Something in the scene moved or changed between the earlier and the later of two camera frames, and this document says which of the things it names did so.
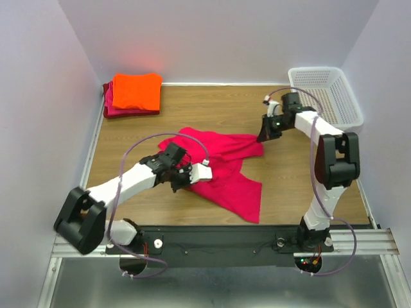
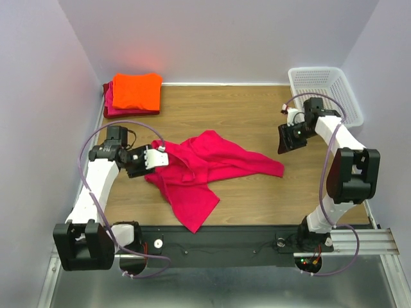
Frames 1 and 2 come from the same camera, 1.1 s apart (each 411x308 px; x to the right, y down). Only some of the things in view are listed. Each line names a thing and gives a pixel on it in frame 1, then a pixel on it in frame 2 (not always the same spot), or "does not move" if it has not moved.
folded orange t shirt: x=143 y=90 does not move
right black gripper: x=266 y=129 -> x=284 y=145
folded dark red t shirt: x=112 y=116 does not move
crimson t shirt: x=228 y=187 -> x=194 y=162
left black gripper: x=187 y=182 -> x=142 y=171
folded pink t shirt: x=111 y=110 does not move
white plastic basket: x=326 y=91 does not move
